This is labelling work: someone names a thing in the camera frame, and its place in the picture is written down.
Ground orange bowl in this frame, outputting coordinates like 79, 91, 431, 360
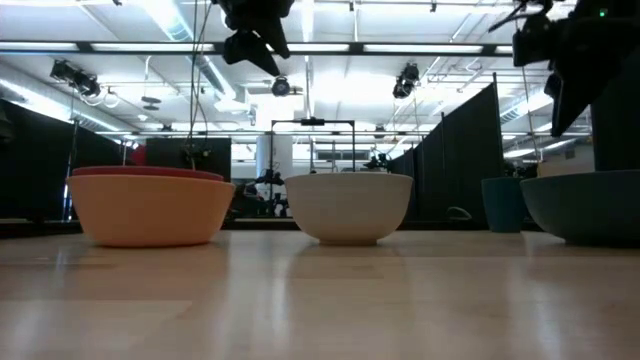
66, 174, 236, 249

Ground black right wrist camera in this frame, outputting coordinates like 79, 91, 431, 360
488, 0, 556, 69

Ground white bowl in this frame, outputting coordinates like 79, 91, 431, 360
283, 172, 415, 247

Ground white column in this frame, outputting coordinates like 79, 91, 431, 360
255, 134, 294, 201

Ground silver ventilation duct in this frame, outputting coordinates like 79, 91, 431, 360
139, 0, 251, 114

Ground black ceiling spotlight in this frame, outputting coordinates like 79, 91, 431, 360
392, 63, 421, 100
270, 74, 292, 98
49, 59, 102, 99

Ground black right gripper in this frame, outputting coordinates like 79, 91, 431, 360
543, 14, 640, 139

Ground black frame stand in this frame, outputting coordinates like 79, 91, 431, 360
269, 117, 357, 174

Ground black and red cart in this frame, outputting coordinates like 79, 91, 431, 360
130, 137, 233, 182

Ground tall black partition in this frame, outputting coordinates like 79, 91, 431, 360
589, 69, 640, 172

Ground dark blue bowl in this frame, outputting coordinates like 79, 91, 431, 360
519, 169, 640, 249

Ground distant black equipment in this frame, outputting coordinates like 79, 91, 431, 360
232, 168, 292, 219

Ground black bar with light strips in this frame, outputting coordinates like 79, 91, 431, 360
0, 40, 516, 56

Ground black hanging cable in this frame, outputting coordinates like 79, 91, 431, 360
185, 0, 215, 174

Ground black partition with pole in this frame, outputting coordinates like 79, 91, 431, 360
387, 72, 506, 230

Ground blue cup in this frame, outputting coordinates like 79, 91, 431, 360
481, 176, 527, 233

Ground low black partition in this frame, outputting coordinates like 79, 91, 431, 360
0, 98, 136, 224

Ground red bowl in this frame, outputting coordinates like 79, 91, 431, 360
71, 165, 225, 183

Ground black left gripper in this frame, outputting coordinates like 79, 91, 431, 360
214, 0, 297, 78

